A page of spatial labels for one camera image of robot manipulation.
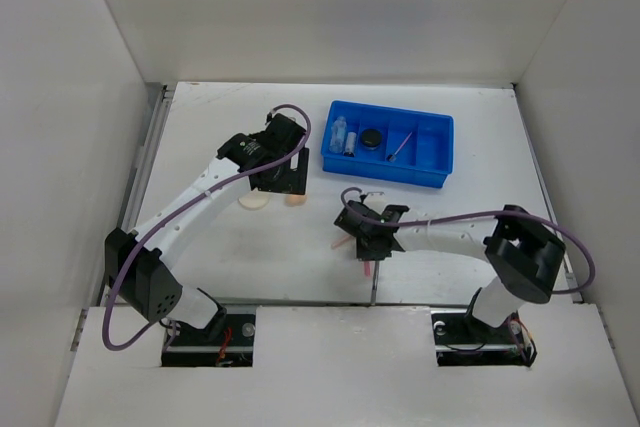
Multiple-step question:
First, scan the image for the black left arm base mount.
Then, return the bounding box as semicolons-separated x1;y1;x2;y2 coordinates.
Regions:
161;304;257;368

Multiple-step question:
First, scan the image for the blue plastic organizer tray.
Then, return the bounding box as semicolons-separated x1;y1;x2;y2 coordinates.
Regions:
321;100;454;189

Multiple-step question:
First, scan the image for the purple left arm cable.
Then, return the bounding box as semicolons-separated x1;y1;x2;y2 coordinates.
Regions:
102;103;312;351

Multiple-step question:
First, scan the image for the aluminium rail right edge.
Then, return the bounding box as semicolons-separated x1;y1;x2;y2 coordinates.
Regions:
509;82;578;288

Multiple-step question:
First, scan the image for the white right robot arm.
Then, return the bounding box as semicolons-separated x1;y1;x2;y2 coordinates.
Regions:
334;200;566;341

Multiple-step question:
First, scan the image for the grey makeup pen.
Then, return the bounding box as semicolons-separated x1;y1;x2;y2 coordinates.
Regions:
369;261;380;306

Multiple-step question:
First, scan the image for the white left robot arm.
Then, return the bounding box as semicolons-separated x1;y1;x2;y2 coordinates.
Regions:
105;110;310;344

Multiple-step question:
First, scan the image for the round beige powder puff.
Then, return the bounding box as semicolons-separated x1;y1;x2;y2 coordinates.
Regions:
238;191;270;211

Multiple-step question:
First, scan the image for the beige pink pencil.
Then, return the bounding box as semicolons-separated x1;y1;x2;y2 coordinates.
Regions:
330;235;353;250

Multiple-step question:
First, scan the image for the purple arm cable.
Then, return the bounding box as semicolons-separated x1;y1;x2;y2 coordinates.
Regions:
102;103;312;351
339;186;596;296

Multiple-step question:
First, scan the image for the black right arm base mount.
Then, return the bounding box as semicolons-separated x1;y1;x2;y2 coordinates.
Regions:
431;307;538;368

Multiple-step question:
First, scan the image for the clear bottle black cap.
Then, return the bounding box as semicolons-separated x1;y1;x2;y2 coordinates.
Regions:
343;131;357;157

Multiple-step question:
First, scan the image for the peach makeup sponge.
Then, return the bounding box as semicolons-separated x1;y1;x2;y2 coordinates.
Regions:
285;195;307;207

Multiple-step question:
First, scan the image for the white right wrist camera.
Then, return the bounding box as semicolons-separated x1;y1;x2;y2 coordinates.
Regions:
360;191;385;203

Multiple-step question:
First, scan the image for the black round compact jar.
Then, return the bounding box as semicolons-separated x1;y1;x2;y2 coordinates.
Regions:
360;128;383;150

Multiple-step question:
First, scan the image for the thin pink brush black tip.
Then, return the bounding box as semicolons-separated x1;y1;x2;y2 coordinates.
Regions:
386;132;413;165

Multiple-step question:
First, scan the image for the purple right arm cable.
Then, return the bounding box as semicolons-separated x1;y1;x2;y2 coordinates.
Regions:
339;186;596;296

